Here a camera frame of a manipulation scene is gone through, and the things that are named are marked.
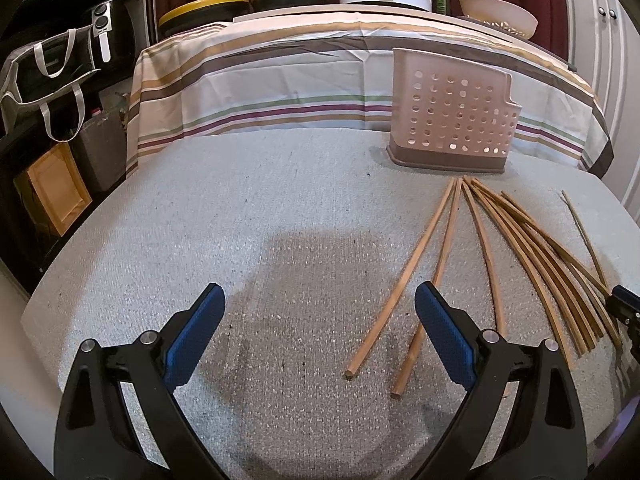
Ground wooden chopstick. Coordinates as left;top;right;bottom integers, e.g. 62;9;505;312
463;177;575;370
501;192;623;351
471;179;594;358
561;190;610;291
344;178;457;380
480;183;604;353
462;181;506;337
465;179;617;356
390;178;471;399

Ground pink perforated utensil basket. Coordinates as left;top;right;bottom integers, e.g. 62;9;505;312
388;48;522;174

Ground white cabinet door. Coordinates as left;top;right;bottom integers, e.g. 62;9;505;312
566;0;639;219

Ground cream bowl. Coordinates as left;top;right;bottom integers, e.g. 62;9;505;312
459;0;538;40

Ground striped tablecloth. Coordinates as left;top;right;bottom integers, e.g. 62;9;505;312
126;4;614;176

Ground black shelf unit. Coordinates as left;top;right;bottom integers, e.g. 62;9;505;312
1;0;145;292

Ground black white appliance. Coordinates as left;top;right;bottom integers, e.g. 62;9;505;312
91;0;128;66

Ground yellow rimmed black container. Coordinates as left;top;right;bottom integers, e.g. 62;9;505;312
158;0;250;39

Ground black bag grey handles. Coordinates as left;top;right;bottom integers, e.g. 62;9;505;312
1;26;99;143

